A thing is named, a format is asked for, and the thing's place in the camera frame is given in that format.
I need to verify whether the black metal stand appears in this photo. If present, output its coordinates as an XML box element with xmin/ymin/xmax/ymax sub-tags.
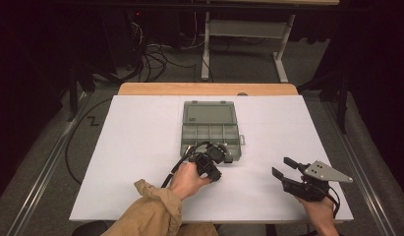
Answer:
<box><xmin>297</xmin><ymin>71</ymin><xmax>352</xmax><ymax>135</ymax></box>
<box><xmin>67</xmin><ymin>61</ymin><xmax>96</xmax><ymax>123</ymax></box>

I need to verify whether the long black floor cable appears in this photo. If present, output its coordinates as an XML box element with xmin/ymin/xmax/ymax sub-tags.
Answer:
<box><xmin>64</xmin><ymin>97</ymin><xmax>114</xmax><ymax>186</ymax></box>

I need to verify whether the person's tan trouser leg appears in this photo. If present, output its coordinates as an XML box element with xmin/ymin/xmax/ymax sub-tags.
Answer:
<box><xmin>176</xmin><ymin>223</ymin><xmax>220</xmax><ymax>236</ymax></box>

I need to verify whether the right hand-held gripper black cable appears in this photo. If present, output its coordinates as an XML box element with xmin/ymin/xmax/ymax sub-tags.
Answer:
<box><xmin>321</xmin><ymin>184</ymin><xmax>342</xmax><ymax>220</ymax></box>

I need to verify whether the left hand-held gripper black cable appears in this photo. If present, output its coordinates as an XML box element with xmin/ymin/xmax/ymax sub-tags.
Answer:
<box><xmin>160</xmin><ymin>141</ymin><xmax>212</xmax><ymax>190</ymax></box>

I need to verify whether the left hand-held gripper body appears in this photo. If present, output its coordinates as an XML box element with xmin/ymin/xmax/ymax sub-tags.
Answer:
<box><xmin>189</xmin><ymin>145</ymin><xmax>224</xmax><ymax>183</ymax></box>

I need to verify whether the hand-held gripper black cable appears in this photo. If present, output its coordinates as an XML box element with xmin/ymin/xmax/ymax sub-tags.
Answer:
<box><xmin>321</xmin><ymin>184</ymin><xmax>342</xmax><ymax>220</ymax></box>
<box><xmin>160</xmin><ymin>141</ymin><xmax>212</xmax><ymax>190</ymax></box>

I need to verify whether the person's left hand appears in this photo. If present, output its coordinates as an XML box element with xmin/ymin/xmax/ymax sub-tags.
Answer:
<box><xmin>170</xmin><ymin>161</ymin><xmax>212</xmax><ymax>202</ymax></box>

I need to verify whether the grey transparent compartment box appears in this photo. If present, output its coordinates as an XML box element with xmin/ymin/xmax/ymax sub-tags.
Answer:
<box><xmin>180</xmin><ymin>99</ymin><xmax>247</xmax><ymax>162</ymax></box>

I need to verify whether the white-legged desk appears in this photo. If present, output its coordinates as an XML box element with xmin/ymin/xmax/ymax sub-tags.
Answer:
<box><xmin>201</xmin><ymin>0</ymin><xmax>341</xmax><ymax>84</ymax></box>

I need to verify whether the person's right hand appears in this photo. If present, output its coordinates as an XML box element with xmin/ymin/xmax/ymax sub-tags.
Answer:
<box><xmin>295</xmin><ymin>195</ymin><xmax>340</xmax><ymax>236</ymax></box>

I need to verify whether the tangle of floor cables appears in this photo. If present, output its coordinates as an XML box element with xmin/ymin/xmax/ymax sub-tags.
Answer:
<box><xmin>125</xmin><ymin>19</ymin><xmax>203</xmax><ymax>84</ymax></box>

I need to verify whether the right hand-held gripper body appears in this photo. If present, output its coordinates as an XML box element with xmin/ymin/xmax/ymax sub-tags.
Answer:
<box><xmin>281</xmin><ymin>159</ymin><xmax>354</xmax><ymax>203</ymax></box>

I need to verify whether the metal floor rail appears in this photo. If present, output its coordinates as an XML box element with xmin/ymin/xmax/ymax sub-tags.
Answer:
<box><xmin>6</xmin><ymin>91</ymin><xmax>93</xmax><ymax>236</ymax></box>
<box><xmin>322</xmin><ymin>100</ymin><xmax>398</xmax><ymax>236</ymax></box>

